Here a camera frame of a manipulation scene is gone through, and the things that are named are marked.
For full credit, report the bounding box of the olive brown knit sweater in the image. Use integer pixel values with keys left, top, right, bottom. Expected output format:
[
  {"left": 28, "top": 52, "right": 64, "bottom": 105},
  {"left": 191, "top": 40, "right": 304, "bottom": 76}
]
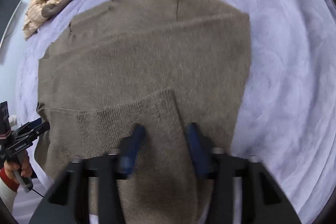
[{"left": 35, "top": 0, "right": 251, "bottom": 223}]

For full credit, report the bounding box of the person's left hand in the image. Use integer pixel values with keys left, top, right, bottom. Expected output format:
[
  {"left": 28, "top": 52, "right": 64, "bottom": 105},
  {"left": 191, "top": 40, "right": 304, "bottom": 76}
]
[{"left": 4, "top": 151, "right": 33, "bottom": 184}]

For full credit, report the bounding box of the white and red sleeve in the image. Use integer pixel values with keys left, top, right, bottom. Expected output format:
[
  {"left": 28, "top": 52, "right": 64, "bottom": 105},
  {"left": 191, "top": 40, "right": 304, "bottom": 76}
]
[{"left": 1, "top": 161, "right": 19, "bottom": 212}]

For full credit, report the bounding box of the lavender embossed bed blanket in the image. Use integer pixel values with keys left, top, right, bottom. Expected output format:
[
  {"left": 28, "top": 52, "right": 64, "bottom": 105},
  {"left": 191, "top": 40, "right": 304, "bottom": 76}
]
[{"left": 16, "top": 0, "right": 335, "bottom": 223}]

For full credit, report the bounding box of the cream striped garment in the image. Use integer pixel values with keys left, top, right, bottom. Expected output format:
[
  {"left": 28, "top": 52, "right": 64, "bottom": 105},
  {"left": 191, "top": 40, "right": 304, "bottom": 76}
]
[{"left": 23, "top": 0, "right": 61, "bottom": 40}]

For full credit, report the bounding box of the wall mounted television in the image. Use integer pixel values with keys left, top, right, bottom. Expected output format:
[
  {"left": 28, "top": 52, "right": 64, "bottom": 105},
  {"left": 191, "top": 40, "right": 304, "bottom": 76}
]
[{"left": 0, "top": 0, "right": 22, "bottom": 47}]

